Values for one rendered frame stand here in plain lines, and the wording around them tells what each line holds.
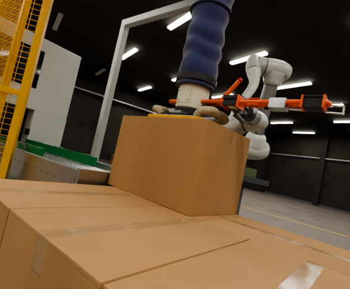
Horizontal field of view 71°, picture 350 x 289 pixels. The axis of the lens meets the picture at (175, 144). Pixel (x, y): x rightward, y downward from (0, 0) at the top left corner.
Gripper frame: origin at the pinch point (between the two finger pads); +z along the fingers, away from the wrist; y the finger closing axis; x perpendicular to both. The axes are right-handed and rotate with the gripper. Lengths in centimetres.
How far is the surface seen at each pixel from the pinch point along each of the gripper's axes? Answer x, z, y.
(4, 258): 8, 81, 65
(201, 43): 19.8, 8.9, -28.4
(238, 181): -4.0, -14.1, 36.8
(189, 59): 24.6, 10.4, -19.5
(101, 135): 342, -162, 15
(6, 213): 13, 81, 55
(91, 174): 59, 29, 49
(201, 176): -2.1, 18.4, 37.3
